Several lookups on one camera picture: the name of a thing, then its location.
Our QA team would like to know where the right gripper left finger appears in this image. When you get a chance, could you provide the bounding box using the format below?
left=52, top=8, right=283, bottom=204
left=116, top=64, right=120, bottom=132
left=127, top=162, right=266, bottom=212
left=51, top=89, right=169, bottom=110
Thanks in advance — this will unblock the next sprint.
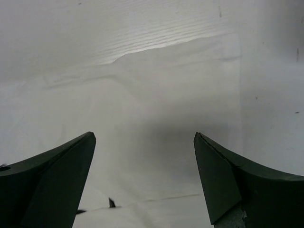
left=0, top=132, right=96, bottom=228

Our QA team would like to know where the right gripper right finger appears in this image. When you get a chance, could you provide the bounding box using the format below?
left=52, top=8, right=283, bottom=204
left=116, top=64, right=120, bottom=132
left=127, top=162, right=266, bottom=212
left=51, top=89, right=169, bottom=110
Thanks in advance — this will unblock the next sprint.
left=194, top=133, right=304, bottom=228

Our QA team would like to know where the plain white t shirt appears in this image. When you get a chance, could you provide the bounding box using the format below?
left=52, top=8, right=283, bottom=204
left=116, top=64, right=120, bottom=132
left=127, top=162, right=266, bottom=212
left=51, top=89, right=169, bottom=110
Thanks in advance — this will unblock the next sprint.
left=0, top=33, right=242, bottom=228

